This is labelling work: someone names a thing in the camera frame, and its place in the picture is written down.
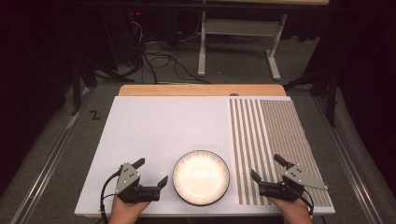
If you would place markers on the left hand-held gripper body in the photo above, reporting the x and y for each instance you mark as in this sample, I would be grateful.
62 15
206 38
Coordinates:
137 193

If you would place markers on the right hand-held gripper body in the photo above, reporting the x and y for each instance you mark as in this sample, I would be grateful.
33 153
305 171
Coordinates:
281 190

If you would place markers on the person's left hand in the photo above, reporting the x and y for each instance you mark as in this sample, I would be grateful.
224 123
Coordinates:
126 211

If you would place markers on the person's right hand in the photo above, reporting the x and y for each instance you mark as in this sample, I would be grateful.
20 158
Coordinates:
292 211

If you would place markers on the white board with striped area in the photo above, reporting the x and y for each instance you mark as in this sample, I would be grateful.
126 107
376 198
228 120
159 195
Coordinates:
162 130

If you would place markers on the dark round table grommet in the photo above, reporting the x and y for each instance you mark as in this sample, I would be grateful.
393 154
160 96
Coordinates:
233 94

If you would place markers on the black stand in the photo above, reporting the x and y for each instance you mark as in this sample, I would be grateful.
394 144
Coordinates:
332 93
76 84

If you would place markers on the dark computer case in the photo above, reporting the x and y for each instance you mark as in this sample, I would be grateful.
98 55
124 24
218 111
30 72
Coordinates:
120 34

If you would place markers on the metal floor rail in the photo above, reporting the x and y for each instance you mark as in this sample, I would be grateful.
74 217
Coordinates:
348 161
46 168

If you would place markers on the white metal desk frame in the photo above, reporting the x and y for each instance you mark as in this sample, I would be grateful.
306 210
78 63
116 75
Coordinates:
239 27

